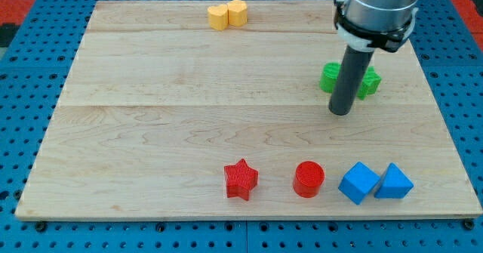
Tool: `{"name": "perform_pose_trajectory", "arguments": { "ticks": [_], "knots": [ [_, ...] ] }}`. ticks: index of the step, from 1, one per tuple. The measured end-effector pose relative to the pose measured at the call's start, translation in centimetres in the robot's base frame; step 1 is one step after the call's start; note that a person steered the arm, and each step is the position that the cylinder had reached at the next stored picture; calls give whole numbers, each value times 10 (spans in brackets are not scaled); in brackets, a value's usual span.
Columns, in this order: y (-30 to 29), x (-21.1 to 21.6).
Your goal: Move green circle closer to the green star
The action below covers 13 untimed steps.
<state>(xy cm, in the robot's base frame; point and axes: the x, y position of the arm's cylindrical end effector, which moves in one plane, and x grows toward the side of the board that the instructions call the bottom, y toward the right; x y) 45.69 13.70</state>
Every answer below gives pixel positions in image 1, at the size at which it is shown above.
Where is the blue cube block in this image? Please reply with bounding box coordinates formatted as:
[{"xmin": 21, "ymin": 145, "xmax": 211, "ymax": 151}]
[{"xmin": 338, "ymin": 162, "xmax": 380, "ymax": 205}]

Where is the green star block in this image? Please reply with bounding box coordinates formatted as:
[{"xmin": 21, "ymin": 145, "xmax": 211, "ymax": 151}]
[{"xmin": 357, "ymin": 66, "xmax": 382, "ymax": 100}]

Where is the light wooden board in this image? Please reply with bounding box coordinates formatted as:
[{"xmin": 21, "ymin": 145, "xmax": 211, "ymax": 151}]
[{"xmin": 15, "ymin": 1, "xmax": 482, "ymax": 221}]

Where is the red circle block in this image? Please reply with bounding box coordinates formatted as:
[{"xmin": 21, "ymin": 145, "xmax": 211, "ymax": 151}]
[{"xmin": 292, "ymin": 161, "xmax": 325, "ymax": 198}]

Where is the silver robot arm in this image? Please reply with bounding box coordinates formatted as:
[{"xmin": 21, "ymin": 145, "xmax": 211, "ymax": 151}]
[{"xmin": 334, "ymin": 0, "xmax": 418, "ymax": 53}]

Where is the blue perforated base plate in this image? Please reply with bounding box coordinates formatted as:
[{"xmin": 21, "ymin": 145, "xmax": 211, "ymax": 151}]
[{"xmin": 1, "ymin": 0, "xmax": 482, "ymax": 252}]

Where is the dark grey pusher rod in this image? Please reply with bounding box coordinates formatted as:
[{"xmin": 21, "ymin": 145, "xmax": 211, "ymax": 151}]
[{"xmin": 328, "ymin": 45, "xmax": 374, "ymax": 116}]

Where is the red star block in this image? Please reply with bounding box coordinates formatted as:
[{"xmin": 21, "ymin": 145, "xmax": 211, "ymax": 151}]
[{"xmin": 223, "ymin": 159, "xmax": 259, "ymax": 201}]

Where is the yellow pentagon block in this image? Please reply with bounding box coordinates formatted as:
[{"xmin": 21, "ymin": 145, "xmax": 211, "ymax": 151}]
[{"xmin": 227, "ymin": 0, "xmax": 248, "ymax": 26}]

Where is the green circle block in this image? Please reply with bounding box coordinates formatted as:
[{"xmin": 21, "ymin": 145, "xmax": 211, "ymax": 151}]
[{"xmin": 319, "ymin": 62, "xmax": 340, "ymax": 93}]

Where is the yellow heart block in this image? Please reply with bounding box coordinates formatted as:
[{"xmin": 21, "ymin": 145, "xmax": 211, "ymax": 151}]
[{"xmin": 207, "ymin": 5, "xmax": 229, "ymax": 31}]

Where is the blue triangle block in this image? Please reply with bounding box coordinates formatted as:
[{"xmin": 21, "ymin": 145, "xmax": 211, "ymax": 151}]
[{"xmin": 374, "ymin": 162, "xmax": 414, "ymax": 199}]

